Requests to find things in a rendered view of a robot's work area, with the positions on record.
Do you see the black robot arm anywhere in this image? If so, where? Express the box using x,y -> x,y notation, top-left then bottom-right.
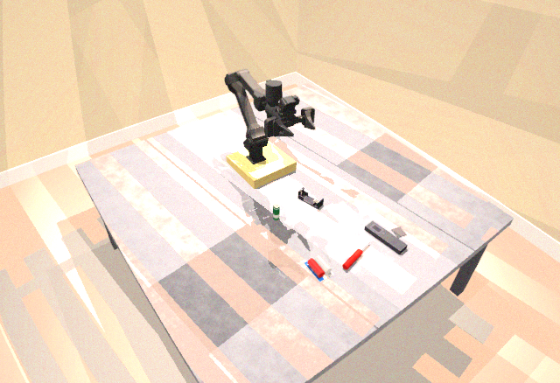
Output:
224,68 -> 300,164

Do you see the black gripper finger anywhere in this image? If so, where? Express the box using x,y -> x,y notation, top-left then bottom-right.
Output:
273,119 -> 294,137
304,110 -> 316,130

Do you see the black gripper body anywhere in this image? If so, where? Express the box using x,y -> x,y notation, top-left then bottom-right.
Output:
264,106 -> 315,137

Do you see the green and white battery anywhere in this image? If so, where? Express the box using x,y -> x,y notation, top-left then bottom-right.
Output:
273,203 -> 280,220

